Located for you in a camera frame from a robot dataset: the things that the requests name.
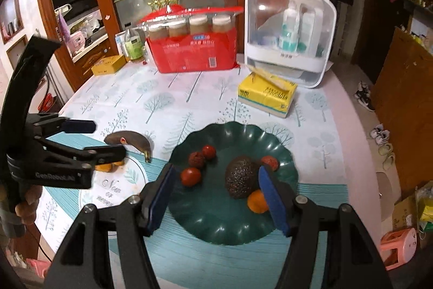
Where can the teal and white bottle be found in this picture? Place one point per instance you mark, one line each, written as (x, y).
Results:
(289, 31)

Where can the green label glass bottle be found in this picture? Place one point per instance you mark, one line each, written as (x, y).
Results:
(133, 47)

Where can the tan jar white lid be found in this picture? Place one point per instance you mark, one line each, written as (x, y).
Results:
(159, 32)
(200, 25)
(222, 23)
(179, 28)

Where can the dark red hawthorn fruit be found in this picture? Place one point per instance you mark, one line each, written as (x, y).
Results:
(196, 159)
(270, 163)

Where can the overripe brown banana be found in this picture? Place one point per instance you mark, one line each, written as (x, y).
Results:
(132, 138)

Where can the small orange mandarin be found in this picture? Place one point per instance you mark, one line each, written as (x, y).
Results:
(256, 202)
(119, 162)

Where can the red paper cup package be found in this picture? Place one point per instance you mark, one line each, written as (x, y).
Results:
(189, 53)

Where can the red cherry tomato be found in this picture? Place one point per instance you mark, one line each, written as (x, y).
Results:
(209, 152)
(190, 177)

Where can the white clear-front storage box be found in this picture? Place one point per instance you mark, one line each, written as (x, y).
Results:
(287, 67)

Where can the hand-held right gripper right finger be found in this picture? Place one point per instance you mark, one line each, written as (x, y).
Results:
(274, 201)

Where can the cardboard box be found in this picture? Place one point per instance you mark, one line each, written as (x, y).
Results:
(406, 211)

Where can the pink kitchen appliance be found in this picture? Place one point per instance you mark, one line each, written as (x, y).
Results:
(77, 42)

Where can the yellow tin box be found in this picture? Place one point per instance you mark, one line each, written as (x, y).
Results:
(108, 65)

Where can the black and white sneakers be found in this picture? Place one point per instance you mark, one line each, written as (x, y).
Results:
(364, 96)

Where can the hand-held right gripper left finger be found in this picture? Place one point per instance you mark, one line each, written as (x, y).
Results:
(160, 201)

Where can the brown wooden cabinet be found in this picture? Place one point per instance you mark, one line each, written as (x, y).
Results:
(402, 99)

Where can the pale slippers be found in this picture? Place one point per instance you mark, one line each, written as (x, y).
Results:
(386, 155)

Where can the purple hanging cloth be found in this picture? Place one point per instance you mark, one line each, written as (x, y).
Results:
(63, 28)

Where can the dark avocado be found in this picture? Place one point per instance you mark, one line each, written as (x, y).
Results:
(242, 180)

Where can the blue and white carton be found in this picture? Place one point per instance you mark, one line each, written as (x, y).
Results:
(120, 43)

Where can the large yellow citrus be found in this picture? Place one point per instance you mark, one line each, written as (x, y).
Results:
(103, 167)

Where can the person's left hand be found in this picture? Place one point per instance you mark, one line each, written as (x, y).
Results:
(28, 206)

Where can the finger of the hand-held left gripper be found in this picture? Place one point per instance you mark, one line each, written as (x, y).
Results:
(108, 153)
(81, 126)

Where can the dark green scalloped plate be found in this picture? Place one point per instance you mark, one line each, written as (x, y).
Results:
(209, 218)

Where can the pink plastic stool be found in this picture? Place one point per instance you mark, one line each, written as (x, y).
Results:
(399, 248)

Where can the yellow tissue pack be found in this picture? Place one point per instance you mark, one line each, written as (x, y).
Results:
(267, 94)

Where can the tree print tablecloth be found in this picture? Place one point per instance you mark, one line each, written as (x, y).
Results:
(203, 99)

